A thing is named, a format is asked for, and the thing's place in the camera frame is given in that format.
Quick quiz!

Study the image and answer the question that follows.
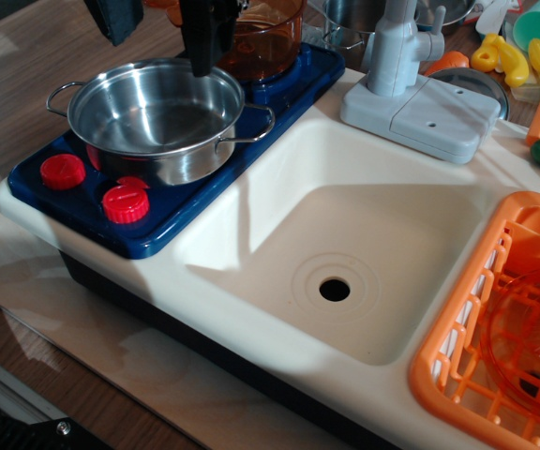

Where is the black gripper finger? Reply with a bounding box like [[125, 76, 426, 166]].
[[179, 0, 242, 77], [83, 0, 143, 46]]

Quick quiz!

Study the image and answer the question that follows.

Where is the stainless steel pan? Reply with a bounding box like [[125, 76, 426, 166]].
[[46, 58, 276, 188]]

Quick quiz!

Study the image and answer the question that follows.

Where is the red stove knob left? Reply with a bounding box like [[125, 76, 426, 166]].
[[39, 154, 86, 190]]

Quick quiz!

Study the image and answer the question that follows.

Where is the red stove knob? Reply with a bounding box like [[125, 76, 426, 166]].
[[102, 185, 150, 225], [39, 154, 86, 190]]

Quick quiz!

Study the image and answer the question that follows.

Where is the blue toy stove top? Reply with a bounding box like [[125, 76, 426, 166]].
[[7, 44, 345, 259]]

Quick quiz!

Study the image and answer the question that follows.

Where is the red stove knob right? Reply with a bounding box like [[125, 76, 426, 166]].
[[102, 185, 150, 225]]

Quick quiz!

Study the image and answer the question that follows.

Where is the cream toy sink unit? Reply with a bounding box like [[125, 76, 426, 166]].
[[0, 70, 540, 449]]

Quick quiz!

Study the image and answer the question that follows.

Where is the orange transparent pot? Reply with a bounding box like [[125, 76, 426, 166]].
[[166, 0, 307, 81]]

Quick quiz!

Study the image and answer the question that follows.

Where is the steel pot in background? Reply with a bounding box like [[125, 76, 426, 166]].
[[304, 0, 386, 51]]

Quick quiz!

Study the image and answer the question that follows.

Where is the steel bowl in background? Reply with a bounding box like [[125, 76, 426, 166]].
[[415, 0, 475, 36]]

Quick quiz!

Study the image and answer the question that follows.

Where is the orange toy carrot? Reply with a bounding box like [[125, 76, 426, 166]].
[[424, 51, 470, 77]]

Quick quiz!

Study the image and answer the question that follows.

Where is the grey toy faucet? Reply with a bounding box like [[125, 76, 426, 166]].
[[340, 1, 501, 164]]

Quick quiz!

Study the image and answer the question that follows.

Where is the steel lid behind faucet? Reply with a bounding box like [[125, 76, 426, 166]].
[[429, 67, 510, 120]]

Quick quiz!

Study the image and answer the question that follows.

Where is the yellow toy banana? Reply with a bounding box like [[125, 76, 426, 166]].
[[470, 34, 530, 88]]

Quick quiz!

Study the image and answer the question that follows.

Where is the black object bottom left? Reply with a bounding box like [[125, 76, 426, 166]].
[[0, 408, 111, 449]]

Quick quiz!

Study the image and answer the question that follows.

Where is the orange dish rack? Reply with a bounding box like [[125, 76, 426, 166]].
[[409, 192, 540, 449]]

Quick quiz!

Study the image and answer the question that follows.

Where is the orange transparent lid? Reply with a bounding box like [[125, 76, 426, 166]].
[[480, 270, 540, 416]]

